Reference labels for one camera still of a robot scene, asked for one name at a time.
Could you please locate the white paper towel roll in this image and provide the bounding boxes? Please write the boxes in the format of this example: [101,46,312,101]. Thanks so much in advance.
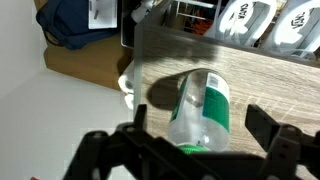
[117,59,136,111]

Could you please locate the dark grey trash bin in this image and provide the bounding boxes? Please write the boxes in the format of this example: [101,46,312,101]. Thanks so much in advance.
[119,0,168,50]

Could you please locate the white sneaker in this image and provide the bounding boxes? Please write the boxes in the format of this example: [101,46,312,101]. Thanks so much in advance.
[204,0,278,48]
[262,0,320,62]

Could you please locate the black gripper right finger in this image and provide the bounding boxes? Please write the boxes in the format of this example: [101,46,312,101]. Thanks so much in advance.
[244,103,320,180]

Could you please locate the black shoe orange laces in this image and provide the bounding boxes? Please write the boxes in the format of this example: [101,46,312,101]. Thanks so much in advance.
[183,8,216,34]

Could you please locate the white paper tag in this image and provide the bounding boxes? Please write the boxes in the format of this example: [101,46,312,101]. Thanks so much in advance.
[87,0,119,30]

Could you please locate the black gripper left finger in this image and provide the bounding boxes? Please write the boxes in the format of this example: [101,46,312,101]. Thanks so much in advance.
[62,103,161,180]

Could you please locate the clear bottle green cap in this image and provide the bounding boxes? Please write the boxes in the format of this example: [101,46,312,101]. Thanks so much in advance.
[167,68,231,155]

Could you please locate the blue backpack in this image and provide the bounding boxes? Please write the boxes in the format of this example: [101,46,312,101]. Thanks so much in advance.
[35,0,120,51]

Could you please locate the grey metal shoe rack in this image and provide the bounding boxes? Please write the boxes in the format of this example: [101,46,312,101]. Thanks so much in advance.
[132,0,320,180]

